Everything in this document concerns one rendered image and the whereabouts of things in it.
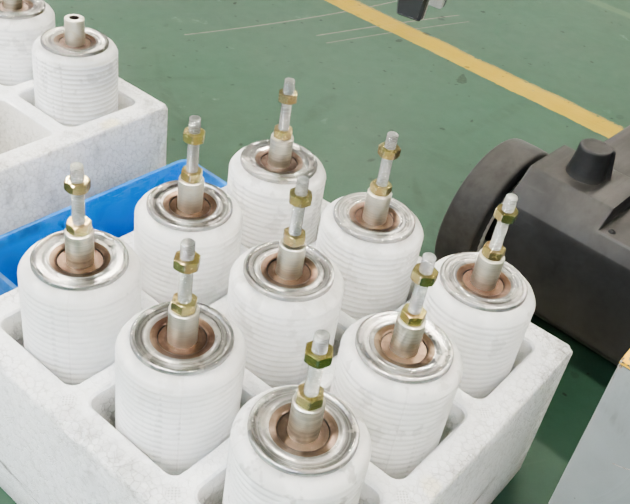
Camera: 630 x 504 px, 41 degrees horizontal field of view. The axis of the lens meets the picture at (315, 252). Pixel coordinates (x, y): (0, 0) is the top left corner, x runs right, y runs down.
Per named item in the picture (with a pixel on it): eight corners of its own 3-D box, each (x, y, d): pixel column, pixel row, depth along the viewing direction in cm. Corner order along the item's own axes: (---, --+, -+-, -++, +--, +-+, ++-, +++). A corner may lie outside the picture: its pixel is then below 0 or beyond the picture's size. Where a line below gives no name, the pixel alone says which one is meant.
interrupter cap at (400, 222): (398, 256, 74) (400, 250, 74) (319, 227, 76) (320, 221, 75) (424, 215, 80) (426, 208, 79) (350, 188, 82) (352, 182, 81)
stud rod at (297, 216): (299, 255, 69) (312, 178, 64) (293, 261, 68) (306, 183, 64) (288, 250, 69) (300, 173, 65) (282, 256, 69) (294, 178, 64)
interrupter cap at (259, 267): (223, 266, 70) (224, 260, 69) (290, 235, 74) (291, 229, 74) (285, 317, 66) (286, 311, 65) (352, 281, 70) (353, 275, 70)
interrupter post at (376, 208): (381, 232, 77) (388, 202, 75) (356, 223, 77) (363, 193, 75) (389, 219, 78) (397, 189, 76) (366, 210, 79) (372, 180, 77)
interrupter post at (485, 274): (501, 291, 72) (512, 260, 70) (479, 296, 71) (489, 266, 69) (485, 273, 74) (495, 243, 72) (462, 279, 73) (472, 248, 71)
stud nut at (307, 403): (301, 413, 54) (303, 404, 53) (290, 394, 55) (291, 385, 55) (328, 405, 55) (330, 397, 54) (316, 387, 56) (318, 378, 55)
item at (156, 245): (220, 393, 82) (235, 247, 71) (122, 378, 82) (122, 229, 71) (234, 327, 90) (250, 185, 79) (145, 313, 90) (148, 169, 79)
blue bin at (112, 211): (182, 232, 113) (186, 155, 106) (240, 273, 108) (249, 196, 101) (-23, 334, 94) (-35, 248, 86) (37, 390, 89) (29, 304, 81)
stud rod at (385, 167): (378, 210, 76) (394, 137, 72) (369, 205, 77) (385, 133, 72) (384, 206, 77) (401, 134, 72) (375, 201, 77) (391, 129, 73)
